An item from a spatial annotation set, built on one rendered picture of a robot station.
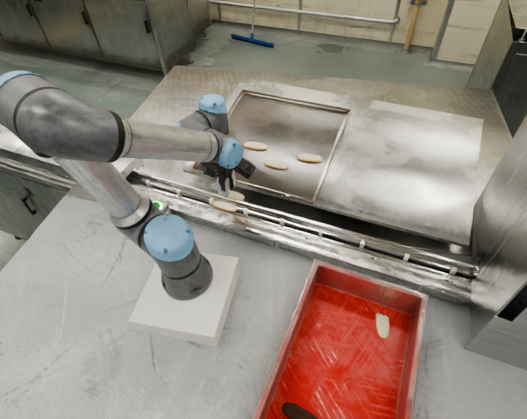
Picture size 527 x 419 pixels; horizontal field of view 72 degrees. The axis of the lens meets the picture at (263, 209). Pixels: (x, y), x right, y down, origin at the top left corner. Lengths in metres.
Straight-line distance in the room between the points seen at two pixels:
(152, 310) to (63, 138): 0.59
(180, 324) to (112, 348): 0.21
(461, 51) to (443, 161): 3.09
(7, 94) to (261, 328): 0.81
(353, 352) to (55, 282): 0.95
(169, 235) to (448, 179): 0.98
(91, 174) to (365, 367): 0.83
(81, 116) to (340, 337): 0.83
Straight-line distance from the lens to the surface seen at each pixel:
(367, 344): 1.10
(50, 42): 4.94
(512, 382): 1.20
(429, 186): 1.40
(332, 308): 1.12
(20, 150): 1.81
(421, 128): 1.60
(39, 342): 1.26
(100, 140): 0.69
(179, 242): 0.92
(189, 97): 2.07
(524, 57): 2.67
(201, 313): 1.06
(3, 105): 0.78
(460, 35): 4.46
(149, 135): 0.75
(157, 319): 1.09
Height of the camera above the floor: 1.81
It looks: 47 degrees down
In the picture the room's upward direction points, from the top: 2 degrees counter-clockwise
